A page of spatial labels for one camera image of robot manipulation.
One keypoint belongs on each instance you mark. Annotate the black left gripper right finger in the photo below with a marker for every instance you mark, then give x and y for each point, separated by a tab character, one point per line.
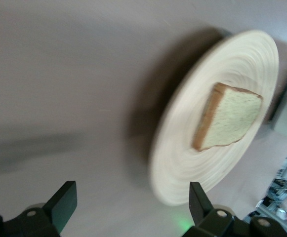
202	209

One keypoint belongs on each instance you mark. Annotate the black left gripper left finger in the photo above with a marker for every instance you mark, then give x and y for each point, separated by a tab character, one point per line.
59	205

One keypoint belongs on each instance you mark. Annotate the round light wooden plate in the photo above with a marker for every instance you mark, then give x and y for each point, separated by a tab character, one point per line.
182	160

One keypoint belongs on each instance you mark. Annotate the brown bread toast slice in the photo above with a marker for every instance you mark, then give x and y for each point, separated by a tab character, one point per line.
229	118

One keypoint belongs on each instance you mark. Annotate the cluttered metal shelf rack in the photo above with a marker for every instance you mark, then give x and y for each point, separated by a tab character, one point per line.
286	192

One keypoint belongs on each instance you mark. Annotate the brown table cover mat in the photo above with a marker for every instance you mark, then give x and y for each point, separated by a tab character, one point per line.
59	74

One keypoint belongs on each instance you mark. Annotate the dark metal frame bar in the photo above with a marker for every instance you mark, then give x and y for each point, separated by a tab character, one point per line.
285	98

